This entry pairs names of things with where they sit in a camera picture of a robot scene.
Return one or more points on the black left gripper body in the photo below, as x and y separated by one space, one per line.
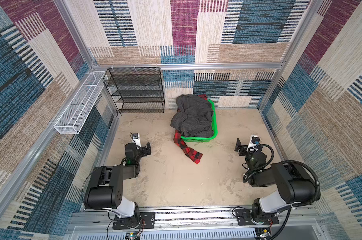
145 148

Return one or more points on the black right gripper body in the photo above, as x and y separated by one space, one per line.
241 148

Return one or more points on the green plastic basket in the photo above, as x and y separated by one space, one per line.
213 126

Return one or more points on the dark grey striped shirt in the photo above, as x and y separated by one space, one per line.
194 116

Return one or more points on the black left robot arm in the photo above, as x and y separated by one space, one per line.
105 188

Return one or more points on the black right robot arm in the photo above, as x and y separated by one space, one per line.
297 184

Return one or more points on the red black plaid shirt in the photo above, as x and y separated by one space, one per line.
192 154

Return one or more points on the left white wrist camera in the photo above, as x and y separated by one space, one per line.
135 137

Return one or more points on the black wire shelf rack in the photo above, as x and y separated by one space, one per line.
136 90

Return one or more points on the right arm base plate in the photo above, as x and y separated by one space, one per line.
248 217

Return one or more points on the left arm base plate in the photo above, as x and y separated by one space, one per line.
145 220

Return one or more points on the white wire mesh tray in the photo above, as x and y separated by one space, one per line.
76 113

